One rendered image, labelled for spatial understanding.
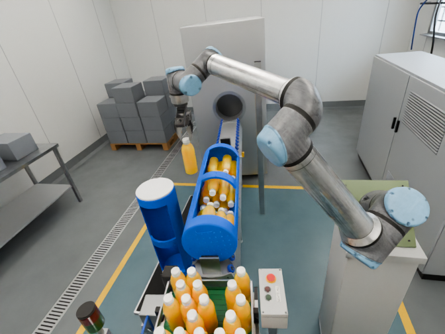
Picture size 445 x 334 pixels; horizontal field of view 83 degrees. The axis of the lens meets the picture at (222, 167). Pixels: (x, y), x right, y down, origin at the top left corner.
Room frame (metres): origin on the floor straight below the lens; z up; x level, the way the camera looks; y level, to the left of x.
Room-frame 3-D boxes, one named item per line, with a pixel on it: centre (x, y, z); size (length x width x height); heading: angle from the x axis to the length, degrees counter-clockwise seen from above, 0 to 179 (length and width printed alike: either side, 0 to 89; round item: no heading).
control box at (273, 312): (0.61, -0.14, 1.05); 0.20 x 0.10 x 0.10; 172
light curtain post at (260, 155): (2.29, -0.41, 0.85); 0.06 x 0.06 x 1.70; 82
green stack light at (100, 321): (0.53, 0.53, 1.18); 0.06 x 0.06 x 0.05
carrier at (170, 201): (1.55, 0.52, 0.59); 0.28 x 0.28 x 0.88
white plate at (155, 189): (1.55, 0.52, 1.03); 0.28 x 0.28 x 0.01
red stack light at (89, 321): (0.53, 0.53, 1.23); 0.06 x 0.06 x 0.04
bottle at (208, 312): (0.61, 0.14, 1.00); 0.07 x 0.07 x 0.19
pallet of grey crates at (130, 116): (4.84, 1.45, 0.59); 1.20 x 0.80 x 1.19; 75
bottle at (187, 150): (1.26, 0.18, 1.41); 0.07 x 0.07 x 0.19
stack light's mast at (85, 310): (0.53, 0.53, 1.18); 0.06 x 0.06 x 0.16
